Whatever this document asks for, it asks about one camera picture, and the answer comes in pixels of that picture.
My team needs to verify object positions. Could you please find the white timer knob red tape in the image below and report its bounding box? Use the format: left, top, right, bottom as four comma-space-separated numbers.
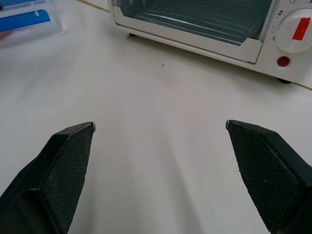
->
276, 8, 312, 54

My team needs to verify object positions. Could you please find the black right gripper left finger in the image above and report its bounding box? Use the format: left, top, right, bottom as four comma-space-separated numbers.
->
0, 121, 96, 234

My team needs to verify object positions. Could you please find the clear plastic storage box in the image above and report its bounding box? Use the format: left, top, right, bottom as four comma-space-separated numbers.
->
0, 0, 64, 49

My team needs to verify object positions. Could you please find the glass oven door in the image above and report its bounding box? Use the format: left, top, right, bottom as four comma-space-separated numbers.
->
113, 0, 279, 64

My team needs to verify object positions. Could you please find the white toaster oven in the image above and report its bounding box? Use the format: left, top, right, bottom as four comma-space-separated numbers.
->
106, 0, 312, 85

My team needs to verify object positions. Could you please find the blue box handle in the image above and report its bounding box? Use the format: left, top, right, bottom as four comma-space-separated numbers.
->
0, 9, 51, 33

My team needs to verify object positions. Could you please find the red indicator light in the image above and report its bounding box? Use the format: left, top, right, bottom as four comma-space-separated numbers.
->
276, 56, 291, 68

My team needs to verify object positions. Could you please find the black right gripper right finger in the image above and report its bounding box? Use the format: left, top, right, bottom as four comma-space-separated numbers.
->
225, 119, 312, 234

